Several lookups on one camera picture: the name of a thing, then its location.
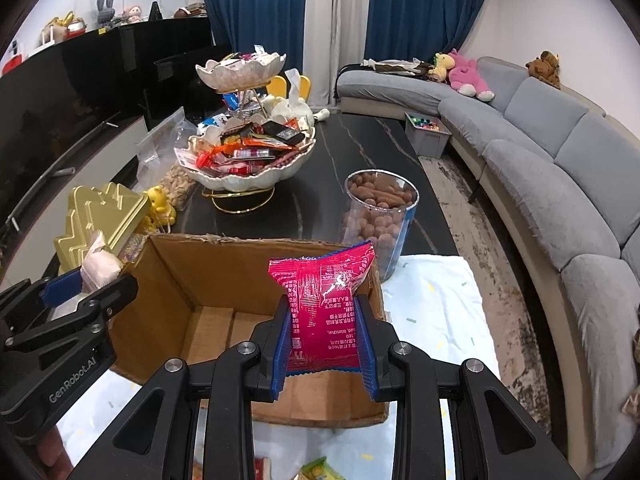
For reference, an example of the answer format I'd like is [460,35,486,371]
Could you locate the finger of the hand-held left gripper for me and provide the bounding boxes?
[2,274,139,353]
[0,266,85,322]

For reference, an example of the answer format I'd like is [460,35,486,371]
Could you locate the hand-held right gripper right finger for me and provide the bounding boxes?
[354,294,581,480]

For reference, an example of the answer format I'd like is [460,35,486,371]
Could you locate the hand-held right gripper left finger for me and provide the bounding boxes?
[67,295,296,480]

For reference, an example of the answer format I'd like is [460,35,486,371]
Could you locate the pale pink snack packet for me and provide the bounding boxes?
[50,232,125,321]

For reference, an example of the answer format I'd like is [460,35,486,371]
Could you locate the brown cardboard box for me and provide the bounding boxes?
[107,232,391,426]

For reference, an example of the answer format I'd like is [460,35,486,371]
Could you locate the person's left hand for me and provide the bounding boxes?
[35,435,68,468]

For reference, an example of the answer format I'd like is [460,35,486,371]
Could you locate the gold lid candy container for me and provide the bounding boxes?
[54,181,151,276]

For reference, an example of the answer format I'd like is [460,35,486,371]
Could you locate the green yellow snack packet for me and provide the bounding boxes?
[299,456,342,480]

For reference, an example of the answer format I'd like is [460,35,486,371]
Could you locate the clear bag of peanuts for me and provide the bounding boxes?
[135,107,201,211]

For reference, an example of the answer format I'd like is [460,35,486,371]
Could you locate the clear jar of brown nuts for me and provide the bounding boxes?
[342,170,420,283]

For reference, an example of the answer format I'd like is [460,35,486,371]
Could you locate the grey television cabinet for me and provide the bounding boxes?
[0,112,151,271]

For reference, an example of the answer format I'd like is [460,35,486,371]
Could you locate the patterned floor rug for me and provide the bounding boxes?
[420,152,566,441]

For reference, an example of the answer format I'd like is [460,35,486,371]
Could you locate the white tiered shell bowl stand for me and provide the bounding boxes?
[172,51,318,213]

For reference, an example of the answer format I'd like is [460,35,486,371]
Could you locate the black television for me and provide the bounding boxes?
[0,27,151,241]

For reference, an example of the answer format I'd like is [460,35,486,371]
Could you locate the pile of assorted snack packets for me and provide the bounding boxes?
[215,45,281,68]
[177,112,316,176]

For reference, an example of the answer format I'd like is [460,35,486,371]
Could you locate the grey storage bin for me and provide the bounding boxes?
[404,112,453,158]

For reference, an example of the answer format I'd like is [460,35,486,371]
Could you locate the grey sofa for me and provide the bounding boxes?
[334,56,640,480]

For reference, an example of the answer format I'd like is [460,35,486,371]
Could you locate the white plastic bag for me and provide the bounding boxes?
[267,69,317,128]

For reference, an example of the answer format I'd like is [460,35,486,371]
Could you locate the black piano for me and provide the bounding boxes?
[117,15,226,126]

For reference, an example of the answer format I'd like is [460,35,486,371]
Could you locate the clothes heap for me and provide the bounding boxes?
[361,57,433,77]

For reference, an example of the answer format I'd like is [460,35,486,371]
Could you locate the pink plush toy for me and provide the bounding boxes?
[446,49,496,102]

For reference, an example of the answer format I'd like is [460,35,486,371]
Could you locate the yellow plush toy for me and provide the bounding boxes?
[427,52,456,81]

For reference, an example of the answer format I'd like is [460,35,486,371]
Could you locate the blue curtain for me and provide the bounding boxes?
[365,0,496,63]
[194,0,308,68]

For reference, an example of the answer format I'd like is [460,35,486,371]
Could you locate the brown plush bear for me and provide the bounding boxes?
[525,50,562,90]

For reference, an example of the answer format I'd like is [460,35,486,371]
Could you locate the white sheer curtain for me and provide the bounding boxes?
[304,0,378,108]

